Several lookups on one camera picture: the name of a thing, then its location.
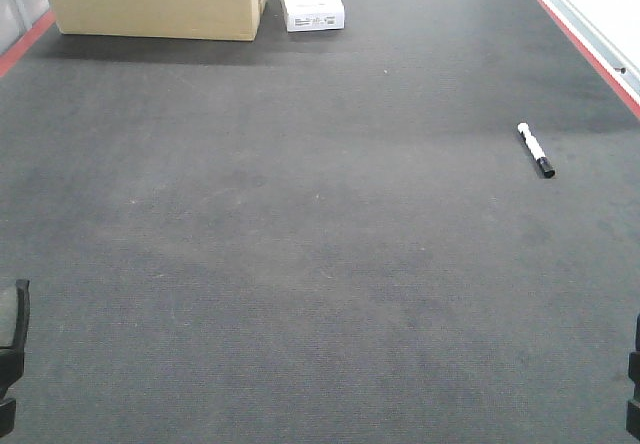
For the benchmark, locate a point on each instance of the white conveyor side rail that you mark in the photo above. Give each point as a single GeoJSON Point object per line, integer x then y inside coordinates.
{"type": "Point", "coordinates": [606, 33]}

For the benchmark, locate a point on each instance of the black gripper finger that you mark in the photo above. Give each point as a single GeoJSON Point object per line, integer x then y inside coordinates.
{"type": "Point", "coordinates": [632, 414]}
{"type": "Point", "coordinates": [15, 315]}

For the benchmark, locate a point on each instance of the white black marker pen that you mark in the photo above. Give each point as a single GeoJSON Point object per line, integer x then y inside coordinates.
{"type": "Point", "coordinates": [536, 150]}

